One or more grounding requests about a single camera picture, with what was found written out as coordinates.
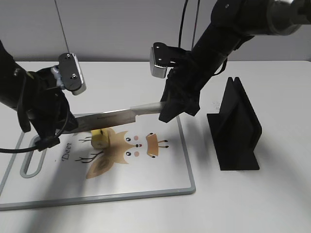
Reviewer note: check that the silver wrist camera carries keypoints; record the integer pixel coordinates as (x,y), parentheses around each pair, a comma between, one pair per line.
(71,73)
(162,57)

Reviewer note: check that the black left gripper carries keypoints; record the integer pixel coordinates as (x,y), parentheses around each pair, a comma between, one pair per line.
(46,107)

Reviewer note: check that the white deer print cutting board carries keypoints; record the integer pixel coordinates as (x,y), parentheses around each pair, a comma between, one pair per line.
(147,158)

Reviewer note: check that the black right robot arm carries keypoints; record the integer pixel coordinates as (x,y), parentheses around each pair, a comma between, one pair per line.
(232,23)

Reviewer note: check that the black knife stand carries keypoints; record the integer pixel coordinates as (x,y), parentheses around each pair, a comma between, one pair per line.
(235,129)

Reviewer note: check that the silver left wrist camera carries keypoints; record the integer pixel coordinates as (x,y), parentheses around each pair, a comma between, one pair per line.
(71,73)

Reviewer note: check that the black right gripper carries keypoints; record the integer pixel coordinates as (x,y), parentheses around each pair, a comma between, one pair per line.
(184,84)

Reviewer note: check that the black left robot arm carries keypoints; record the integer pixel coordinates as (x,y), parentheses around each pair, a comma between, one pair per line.
(12,84)

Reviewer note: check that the white handled kitchen knife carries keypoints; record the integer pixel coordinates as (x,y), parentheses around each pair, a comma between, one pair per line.
(115,118)

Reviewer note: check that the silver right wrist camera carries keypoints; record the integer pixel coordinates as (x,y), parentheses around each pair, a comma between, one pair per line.
(162,57)

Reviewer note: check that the banana stub with stem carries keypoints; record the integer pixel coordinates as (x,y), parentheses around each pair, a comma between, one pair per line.
(100,138)

